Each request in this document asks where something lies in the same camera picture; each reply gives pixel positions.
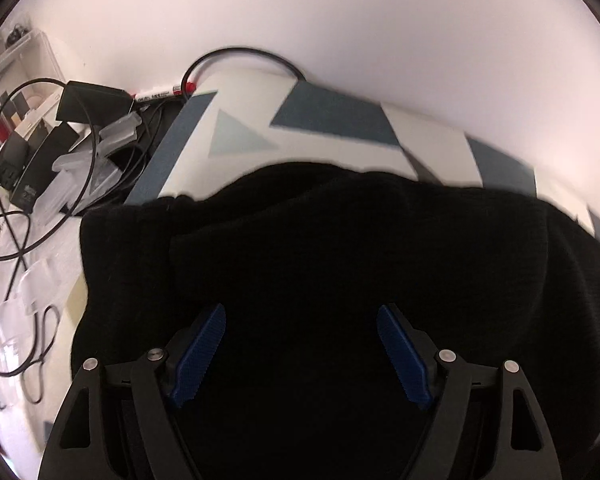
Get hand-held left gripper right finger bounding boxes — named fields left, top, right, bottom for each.
left=377, top=304, right=563, bottom=480

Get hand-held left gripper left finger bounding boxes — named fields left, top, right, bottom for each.
left=37, top=304, right=227, bottom=480

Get black knit garment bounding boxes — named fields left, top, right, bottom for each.
left=70, top=160, right=600, bottom=480

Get clear plastic bag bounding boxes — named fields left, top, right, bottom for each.
left=0, top=255, right=68, bottom=321

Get clear plastic pieces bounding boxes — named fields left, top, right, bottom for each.
left=40, top=112, right=145, bottom=218

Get black power brick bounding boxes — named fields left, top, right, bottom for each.
left=9, top=124, right=78, bottom=207

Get geometric patterned tablecloth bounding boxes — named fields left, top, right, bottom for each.
left=122, top=67, right=600, bottom=256

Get white marker pen red cap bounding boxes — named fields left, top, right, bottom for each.
left=134, top=81, right=197, bottom=105

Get black power adapter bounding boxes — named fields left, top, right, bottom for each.
left=56, top=80, right=135, bottom=127

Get clear plastic storage box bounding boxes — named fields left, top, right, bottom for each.
left=0, top=29, right=62, bottom=111

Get black cord loop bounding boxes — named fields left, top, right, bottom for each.
left=19, top=304, right=62, bottom=405

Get thin black cable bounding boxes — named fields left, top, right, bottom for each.
left=0, top=77, right=103, bottom=263

